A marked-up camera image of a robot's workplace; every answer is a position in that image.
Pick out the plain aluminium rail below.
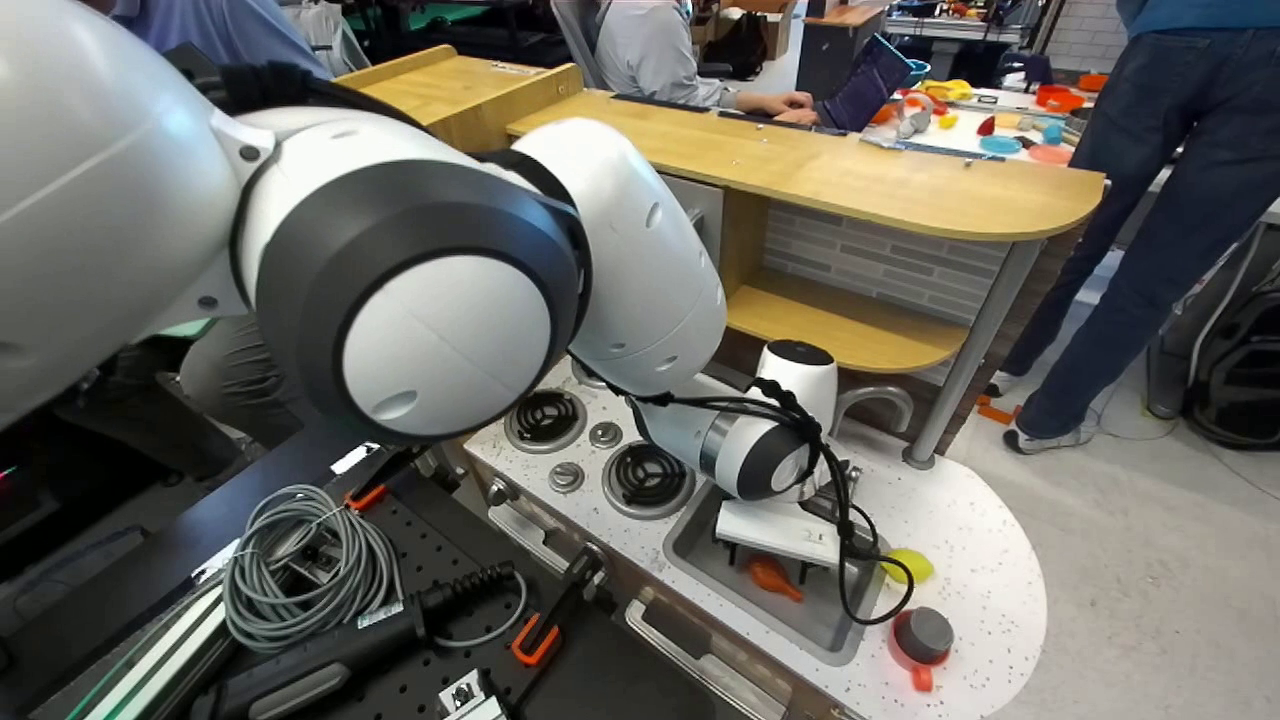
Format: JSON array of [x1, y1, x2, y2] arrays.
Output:
[[61, 581, 231, 720]]

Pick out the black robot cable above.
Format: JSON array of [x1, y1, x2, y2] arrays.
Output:
[[584, 372, 921, 633]]

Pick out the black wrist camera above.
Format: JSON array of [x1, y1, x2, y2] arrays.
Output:
[[798, 460, 886, 559]]

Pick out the red and yellow toy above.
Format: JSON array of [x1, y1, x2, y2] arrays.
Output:
[[888, 606, 961, 696]]

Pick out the person in khaki pants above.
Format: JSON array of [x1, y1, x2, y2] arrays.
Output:
[[112, 0, 333, 453]]

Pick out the seated person in grey shirt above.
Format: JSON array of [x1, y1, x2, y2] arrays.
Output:
[[584, 0, 820, 133]]

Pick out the white paper label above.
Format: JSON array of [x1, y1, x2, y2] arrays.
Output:
[[323, 441, 386, 481]]

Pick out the grey cabinet front handle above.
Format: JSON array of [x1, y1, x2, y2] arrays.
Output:
[[619, 594, 804, 720]]

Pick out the wooden toy kitchen frame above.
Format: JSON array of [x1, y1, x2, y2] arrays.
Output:
[[333, 43, 1113, 720]]

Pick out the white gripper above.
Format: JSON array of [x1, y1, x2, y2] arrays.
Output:
[[711, 495, 854, 606]]

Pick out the silver toy sink basin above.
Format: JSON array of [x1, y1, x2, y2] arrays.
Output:
[[662, 489, 892, 667]]

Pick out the purple laptop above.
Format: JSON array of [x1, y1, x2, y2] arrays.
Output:
[[818, 30, 931, 135]]

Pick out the white speckled countertop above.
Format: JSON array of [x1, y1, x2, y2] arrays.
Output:
[[464, 356, 1053, 720]]

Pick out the grey coiled cable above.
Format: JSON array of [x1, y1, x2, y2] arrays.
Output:
[[219, 481, 406, 656]]

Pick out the person in blue jeans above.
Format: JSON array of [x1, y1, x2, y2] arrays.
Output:
[[995, 0, 1280, 460]]

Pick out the black bag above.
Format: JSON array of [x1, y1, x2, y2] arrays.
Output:
[[1143, 222, 1280, 453]]

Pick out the orange toy chicken drumstick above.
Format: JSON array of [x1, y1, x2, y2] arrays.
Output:
[[746, 555, 810, 610]]

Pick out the orange handled black clamp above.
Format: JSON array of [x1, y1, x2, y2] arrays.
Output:
[[337, 443, 432, 521], [510, 546, 611, 677]]

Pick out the large black coil stove burner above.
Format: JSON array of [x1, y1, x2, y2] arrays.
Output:
[[599, 435, 702, 521]]

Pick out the yellow toy lemon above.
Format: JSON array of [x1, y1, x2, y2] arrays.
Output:
[[879, 546, 942, 594]]

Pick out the table with colourful toys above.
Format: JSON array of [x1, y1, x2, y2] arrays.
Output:
[[871, 73, 1113, 171]]

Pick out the black tool with silver collar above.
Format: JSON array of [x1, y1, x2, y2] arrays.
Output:
[[210, 564, 532, 720]]

